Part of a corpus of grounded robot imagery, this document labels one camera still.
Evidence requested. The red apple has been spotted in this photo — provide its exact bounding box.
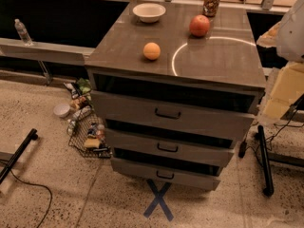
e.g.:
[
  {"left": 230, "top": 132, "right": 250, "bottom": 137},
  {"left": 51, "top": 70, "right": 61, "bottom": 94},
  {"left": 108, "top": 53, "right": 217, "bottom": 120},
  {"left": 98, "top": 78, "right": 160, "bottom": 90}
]
[{"left": 189, "top": 14, "right": 210, "bottom": 37}]

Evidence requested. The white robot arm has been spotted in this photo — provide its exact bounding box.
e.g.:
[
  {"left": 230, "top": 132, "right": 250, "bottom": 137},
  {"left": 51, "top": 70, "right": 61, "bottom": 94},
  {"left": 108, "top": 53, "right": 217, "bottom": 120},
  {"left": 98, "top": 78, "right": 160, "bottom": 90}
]
[{"left": 275, "top": 0, "right": 304, "bottom": 63}]

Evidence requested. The grey drawer cabinet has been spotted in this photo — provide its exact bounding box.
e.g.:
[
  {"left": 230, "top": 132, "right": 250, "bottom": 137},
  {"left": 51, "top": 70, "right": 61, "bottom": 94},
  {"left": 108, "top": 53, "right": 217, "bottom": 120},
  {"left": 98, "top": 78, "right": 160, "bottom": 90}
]
[{"left": 85, "top": 3, "right": 265, "bottom": 190}]

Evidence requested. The orange fruit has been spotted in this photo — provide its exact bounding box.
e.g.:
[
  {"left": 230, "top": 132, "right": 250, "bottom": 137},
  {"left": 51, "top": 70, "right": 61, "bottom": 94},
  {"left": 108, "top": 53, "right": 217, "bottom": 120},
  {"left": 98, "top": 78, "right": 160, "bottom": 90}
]
[{"left": 143, "top": 43, "right": 161, "bottom": 61}]

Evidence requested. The yellow sponge in basket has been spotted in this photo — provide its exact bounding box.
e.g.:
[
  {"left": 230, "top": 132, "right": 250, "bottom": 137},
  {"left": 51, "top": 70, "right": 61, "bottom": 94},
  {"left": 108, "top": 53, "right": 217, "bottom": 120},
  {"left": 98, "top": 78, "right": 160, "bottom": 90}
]
[{"left": 84, "top": 139, "right": 100, "bottom": 149}]

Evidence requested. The green chip bag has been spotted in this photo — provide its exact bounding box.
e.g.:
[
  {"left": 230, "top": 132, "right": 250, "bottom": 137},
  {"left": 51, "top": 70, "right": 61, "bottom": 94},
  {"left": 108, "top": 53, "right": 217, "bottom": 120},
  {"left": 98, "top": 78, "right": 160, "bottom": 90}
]
[{"left": 76, "top": 78, "right": 91, "bottom": 94}]

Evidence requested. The blue tape cross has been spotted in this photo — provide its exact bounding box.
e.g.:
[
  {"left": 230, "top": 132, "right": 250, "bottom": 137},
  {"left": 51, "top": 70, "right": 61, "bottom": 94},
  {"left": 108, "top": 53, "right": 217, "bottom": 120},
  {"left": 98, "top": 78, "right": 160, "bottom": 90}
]
[{"left": 143, "top": 180, "right": 174, "bottom": 221}]

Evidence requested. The small white bowl on floor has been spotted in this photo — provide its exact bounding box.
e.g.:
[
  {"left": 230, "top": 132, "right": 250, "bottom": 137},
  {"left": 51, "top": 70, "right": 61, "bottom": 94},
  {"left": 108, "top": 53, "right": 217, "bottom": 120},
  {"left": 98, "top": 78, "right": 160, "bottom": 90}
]
[{"left": 53, "top": 104, "right": 70, "bottom": 118}]

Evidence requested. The white bowl on cabinet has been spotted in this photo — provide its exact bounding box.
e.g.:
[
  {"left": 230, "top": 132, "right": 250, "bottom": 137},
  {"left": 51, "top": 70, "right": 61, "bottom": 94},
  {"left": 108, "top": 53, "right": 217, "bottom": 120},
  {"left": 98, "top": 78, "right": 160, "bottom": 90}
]
[{"left": 133, "top": 3, "right": 166, "bottom": 23}]

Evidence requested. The brown soda can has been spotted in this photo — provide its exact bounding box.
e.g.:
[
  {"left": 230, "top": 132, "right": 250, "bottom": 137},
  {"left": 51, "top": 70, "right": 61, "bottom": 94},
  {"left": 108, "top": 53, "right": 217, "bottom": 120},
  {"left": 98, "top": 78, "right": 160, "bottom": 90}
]
[{"left": 202, "top": 0, "right": 220, "bottom": 17}]

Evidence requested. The black stand leg left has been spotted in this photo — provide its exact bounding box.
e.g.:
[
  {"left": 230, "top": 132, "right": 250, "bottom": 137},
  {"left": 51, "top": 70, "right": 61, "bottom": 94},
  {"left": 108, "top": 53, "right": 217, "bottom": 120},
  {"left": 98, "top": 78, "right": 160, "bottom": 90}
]
[{"left": 0, "top": 128, "right": 38, "bottom": 184}]

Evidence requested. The black stand leg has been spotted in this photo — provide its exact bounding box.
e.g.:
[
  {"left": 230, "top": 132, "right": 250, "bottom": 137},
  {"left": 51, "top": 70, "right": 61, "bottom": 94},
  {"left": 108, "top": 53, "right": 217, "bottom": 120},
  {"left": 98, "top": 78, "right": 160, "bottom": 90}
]
[
  {"left": 257, "top": 125, "right": 274, "bottom": 197},
  {"left": 0, "top": 128, "right": 38, "bottom": 184}
]

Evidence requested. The black stand leg right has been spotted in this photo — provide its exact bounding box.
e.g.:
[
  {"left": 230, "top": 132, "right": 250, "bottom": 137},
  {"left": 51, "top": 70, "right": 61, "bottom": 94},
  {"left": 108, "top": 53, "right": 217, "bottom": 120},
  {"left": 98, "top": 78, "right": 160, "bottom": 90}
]
[{"left": 257, "top": 125, "right": 274, "bottom": 197}]

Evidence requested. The grey side shelf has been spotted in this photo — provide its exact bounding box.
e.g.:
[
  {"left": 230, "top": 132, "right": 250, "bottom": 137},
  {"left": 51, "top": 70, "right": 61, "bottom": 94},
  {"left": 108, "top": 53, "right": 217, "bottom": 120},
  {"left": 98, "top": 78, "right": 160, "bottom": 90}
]
[{"left": 0, "top": 38, "right": 94, "bottom": 66}]

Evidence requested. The clear plastic water bottle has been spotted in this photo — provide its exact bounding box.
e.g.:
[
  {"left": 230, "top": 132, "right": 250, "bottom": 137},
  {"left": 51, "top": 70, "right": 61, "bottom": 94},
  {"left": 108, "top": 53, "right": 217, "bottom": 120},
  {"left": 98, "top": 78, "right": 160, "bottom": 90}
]
[{"left": 14, "top": 19, "right": 32, "bottom": 46}]

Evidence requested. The black wire basket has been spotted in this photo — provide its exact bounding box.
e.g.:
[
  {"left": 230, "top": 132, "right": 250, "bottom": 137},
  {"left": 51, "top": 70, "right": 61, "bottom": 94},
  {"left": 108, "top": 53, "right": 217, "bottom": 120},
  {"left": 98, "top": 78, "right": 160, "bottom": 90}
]
[{"left": 67, "top": 107, "right": 112, "bottom": 159}]

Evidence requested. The black cable on floor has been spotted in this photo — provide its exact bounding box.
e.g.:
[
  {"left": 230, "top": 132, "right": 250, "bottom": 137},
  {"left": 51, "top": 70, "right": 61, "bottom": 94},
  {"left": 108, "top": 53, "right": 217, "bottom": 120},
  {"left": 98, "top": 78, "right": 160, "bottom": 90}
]
[{"left": 0, "top": 159, "right": 54, "bottom": 228}]

